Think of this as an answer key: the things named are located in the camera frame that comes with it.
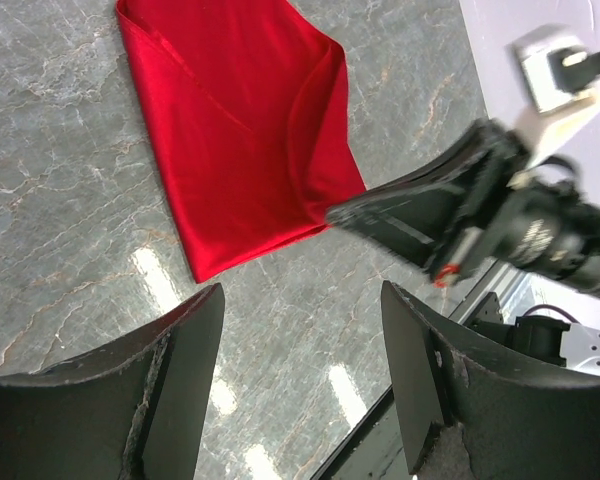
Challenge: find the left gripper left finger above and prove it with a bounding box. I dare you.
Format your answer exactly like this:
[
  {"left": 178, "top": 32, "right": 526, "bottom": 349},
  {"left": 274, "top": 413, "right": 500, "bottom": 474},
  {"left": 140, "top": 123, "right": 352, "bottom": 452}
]
[{"left": 0, "top": 284, "right": 225, "bottom": 479}]

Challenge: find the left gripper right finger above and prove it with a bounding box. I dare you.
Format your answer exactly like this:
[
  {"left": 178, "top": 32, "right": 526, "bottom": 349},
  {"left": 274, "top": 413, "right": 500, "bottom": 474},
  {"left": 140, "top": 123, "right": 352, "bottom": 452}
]
[{"left": 380, "top": 280, "right": 600, "bottom": 480}]

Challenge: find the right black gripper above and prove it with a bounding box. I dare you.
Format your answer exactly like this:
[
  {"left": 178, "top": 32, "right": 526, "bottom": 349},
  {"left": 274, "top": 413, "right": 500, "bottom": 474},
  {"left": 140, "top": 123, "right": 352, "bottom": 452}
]
[{"left": 326, "top": 119, "right": 600, "bottom": 299}]

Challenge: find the red cloth napkin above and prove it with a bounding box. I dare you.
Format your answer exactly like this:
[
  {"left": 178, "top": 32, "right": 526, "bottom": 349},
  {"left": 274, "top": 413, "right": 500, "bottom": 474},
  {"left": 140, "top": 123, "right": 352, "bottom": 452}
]
[{"left": 116, "top": 1, "right": 365, "bottom": 282}]

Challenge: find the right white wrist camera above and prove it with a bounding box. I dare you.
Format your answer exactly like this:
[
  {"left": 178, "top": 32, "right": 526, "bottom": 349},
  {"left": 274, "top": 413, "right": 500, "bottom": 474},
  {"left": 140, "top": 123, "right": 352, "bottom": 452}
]
[{"left": 510, "top": 24, "right": 600, "bottom": 169}]

